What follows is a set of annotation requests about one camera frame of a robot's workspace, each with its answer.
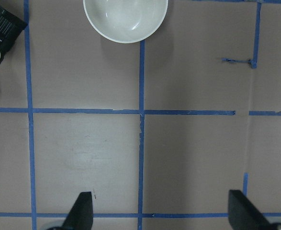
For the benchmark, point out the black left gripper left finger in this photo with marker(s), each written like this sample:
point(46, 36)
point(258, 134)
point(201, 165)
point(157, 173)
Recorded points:
point(80, 216)

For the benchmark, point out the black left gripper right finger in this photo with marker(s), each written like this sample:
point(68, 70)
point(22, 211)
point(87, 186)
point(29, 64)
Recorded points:
point(243, 215)

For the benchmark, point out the white ceramic bowl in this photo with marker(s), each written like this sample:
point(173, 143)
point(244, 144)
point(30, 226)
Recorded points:
point(125, 21)

